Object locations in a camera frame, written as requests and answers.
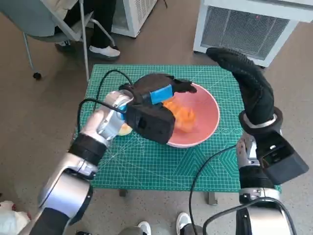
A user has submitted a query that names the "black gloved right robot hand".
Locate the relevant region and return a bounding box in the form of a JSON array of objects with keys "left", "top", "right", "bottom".
[{"left": 206, "top": 47, "right": 275, "bottom": 126}]

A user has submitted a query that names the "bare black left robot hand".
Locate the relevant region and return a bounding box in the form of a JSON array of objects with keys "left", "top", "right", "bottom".
[{"left": 132, "top": 72, "right": 198, "bottom": 105}]

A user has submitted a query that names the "rectangular orange striped toy bread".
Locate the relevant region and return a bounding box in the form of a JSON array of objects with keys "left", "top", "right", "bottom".
[{"left": 162, "top": 99, "right": 198, "bottom": 134}]

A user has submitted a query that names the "pink bowl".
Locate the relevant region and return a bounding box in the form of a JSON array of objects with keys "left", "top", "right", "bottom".
[{"left": 161, "top": 82, "right": 220, "bottom": 149}]

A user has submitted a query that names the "round toy bread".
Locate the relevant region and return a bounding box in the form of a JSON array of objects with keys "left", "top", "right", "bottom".
[{"left": 117, "top": 123, "right": 133, "bottom": 136}]

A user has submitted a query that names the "large white grille cabinet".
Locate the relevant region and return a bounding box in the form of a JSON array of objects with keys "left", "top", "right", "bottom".
[{"left": 193, "top": 0, "right": 313, "bottom": 69}]

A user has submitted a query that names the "small white grille cabinet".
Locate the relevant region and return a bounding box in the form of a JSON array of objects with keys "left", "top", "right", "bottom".
[{"left": 111, "top": 0, "right": 159, "bottom": 38}]

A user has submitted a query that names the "seated person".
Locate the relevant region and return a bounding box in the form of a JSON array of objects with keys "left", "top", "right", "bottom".
[{"left": 55, "top": 0, "right": 121, "bottom": 61}]

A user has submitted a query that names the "green cutting mat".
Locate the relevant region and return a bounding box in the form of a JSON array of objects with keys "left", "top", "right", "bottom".
[{"left": 83, "top": 64, "right": 282, "bottom": 193}]

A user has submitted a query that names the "person's white shoe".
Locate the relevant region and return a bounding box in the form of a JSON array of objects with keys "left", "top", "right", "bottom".
[
  {"left": 137, "top": 221, "right": 152, "bottom": 235},
  {"left": 176, "top": 212, "right": 193, "bottom": 232}
]

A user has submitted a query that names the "grey office chair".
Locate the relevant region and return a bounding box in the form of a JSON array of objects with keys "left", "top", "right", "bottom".
[{"left": 0, "top": 0, "right": 115, "bottom": 80}]

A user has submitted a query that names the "person in white clothing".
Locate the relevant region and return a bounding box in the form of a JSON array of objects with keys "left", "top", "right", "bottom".
[{"left": 0, "top": 200, "right": 31, "bottom": 235}]

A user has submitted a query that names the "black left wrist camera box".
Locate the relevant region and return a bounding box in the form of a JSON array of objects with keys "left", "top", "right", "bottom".
[{"left": 125, "top": 102, "right": 176, "bottom": 145}]

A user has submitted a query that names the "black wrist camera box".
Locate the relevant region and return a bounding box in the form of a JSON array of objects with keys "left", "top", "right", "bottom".
[
  {"left": 125, "top": 102, "right": 176, "bottom": 145},
  {"left": 256, "top": 131, "right": 309, "bottom": 186}
]

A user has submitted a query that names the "thin black left wrist cable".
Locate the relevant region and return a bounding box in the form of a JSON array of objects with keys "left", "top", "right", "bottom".
[{"left": 96, "top": 70, "right": 134, "bottom": 103}]

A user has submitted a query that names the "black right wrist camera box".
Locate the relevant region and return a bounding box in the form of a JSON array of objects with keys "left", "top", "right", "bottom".
[{"left": 256, "top": 131, "right": 309, "bottom": 186}]

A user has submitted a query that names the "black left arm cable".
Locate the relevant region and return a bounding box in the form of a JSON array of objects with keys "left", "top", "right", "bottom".
[{"left": 77, "top": 98, "right": 127, "bottom": 133}]

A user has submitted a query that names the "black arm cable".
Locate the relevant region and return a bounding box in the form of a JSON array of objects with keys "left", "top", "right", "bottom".
[
  {"left": 189, "top": 144, "right": 239, "bottom": 235},
  {"left": 77, "top": 98, "right": 127, "bottom": 133}
]

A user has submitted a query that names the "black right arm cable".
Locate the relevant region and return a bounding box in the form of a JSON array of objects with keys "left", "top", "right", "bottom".
[{"left": 189, "top": 144, "right": 239, "bottom": 235}]

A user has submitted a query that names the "black right shoulder cable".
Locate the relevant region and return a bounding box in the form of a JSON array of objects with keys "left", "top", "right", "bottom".
[{"left": 202, "top": 199, "right": 300, "bottom": 235}]

